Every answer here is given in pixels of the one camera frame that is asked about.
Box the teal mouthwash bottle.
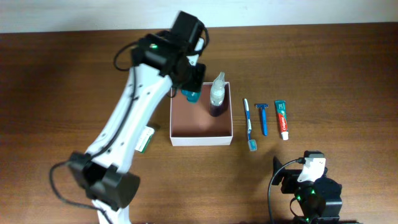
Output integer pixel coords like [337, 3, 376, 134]
[181, 90, 201, 103]

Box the clear spray bottle purple liquid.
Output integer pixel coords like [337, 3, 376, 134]
[210, 72, 225, 117]

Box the green white soap box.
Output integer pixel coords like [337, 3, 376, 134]
[135, 126, 155, 154]

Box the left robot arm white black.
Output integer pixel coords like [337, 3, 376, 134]
[67, 11, 210, 223]

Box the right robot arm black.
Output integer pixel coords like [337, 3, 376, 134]
[267, 151, 343, 223]

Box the white square cardboard box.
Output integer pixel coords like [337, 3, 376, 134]
[169, 82, 233, 146]

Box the blue white toothbrush with cap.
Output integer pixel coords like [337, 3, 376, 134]
[243, 98, 257, 151]

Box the blue disposable razor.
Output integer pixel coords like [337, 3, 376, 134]
[255, 103, 269, 136]

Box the Colgate toothpaste tube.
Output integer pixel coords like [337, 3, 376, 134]
[275, 100, 289, 141]

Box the left black cable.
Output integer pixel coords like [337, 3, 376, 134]
[49, 42, 139, 224]

